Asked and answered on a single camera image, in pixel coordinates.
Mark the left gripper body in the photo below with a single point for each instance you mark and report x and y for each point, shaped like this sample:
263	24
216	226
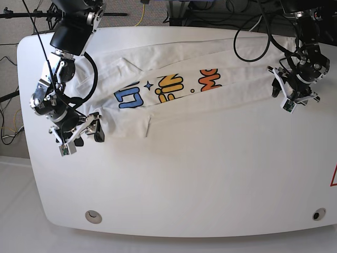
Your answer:
292	87

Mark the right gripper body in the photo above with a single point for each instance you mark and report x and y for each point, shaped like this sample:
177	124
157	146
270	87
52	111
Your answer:
72	127

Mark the white printed T-shirt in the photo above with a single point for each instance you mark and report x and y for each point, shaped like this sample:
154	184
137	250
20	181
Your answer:
136	86

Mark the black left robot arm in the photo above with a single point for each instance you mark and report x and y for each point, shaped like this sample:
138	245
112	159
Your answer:
300	68

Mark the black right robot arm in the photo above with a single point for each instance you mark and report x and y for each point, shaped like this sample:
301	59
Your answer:
49	99

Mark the left table grommet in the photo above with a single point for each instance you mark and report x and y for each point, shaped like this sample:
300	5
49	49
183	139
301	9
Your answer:
93	217

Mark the table grommet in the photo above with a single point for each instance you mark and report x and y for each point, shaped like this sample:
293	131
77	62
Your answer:
93	217
319	214

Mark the red triangle sticker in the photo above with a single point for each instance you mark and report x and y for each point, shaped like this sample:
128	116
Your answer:
334	178

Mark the black tripod stand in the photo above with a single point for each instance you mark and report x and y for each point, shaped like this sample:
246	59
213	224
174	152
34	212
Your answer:
26	14

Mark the right table grommet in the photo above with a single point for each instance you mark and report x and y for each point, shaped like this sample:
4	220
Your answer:
319	214

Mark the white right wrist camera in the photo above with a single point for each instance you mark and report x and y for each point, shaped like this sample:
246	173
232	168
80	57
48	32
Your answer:
67	149

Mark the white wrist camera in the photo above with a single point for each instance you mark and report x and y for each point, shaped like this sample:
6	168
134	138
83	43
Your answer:
288	105
67	149

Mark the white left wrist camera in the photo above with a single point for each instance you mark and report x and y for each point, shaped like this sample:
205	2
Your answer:
288	105

